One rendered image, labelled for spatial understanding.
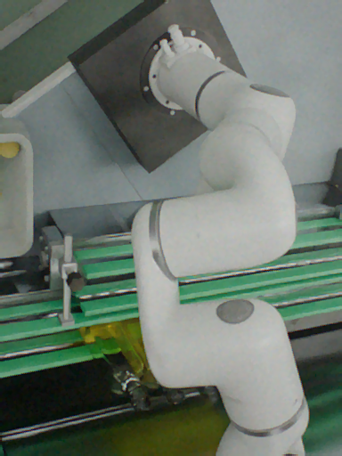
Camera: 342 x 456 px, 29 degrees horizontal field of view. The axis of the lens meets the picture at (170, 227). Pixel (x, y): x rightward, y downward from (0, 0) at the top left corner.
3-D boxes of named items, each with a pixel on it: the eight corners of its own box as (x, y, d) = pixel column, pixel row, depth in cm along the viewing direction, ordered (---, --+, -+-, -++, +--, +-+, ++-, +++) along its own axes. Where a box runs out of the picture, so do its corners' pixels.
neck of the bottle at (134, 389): (122, 394, 105) (133, 414, 101) (123, 379, 104) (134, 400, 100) (140, 390, 106) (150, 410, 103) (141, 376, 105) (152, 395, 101)
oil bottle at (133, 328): (104, 321, 125) (147, 395, 108) (106, 297, 122) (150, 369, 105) (133, 317, 127) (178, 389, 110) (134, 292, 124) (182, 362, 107)
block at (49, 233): (36, 272, 121) (46, 292, 116) (36, 226, 117) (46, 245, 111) (55, 269, 123) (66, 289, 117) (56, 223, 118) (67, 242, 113)
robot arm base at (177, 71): (127, 47, 109) (165, 73, 97) (191, 6, 110) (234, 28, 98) (166, 121, 118) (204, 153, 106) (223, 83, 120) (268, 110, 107)
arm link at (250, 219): (174, 133, 78) (137, 164, 64) (289, 109, 73) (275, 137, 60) (200, 241, 81) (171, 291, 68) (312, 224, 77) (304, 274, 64)
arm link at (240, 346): (305, 320, 79) (188, 332, 84) (266, 166, 69) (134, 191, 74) (302, 428, 66) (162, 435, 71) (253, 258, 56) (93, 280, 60)
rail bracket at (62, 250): (46, 301, 117) (66, 343, 107) (47, 215, 109) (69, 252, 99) (63, 298, 118) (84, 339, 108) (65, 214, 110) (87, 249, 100)
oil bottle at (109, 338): (75, 326, 122) (114, 403, 105) (76, 300, 120) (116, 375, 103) (104, 321, 125) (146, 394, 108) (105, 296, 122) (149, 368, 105)
